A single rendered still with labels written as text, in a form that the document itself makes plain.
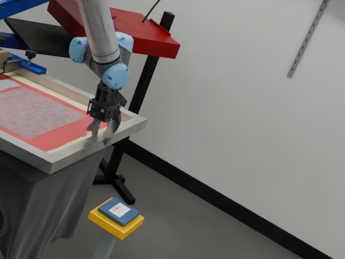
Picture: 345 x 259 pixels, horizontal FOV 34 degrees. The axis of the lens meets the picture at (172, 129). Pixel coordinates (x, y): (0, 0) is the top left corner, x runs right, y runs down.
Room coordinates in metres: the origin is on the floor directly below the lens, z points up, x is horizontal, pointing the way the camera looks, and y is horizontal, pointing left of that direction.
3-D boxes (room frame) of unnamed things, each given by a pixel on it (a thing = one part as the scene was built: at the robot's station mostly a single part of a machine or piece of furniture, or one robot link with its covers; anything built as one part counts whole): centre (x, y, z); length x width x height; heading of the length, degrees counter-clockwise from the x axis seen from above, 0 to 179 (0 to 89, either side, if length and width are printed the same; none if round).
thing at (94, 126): (1.64, 0.24, 1.12); 0.06 x 0.03 x 0.09; 162
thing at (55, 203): (1.68, 0.28, 0.74); 0.45 x 0.03 x 0.43; 162
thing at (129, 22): (3.04, 0.51, 1.06); 0.61 x 0.46 x 0.12; 132
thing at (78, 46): (1.56, 0.30, 1.38); 0.11 x 0.11 x 0.08; 44
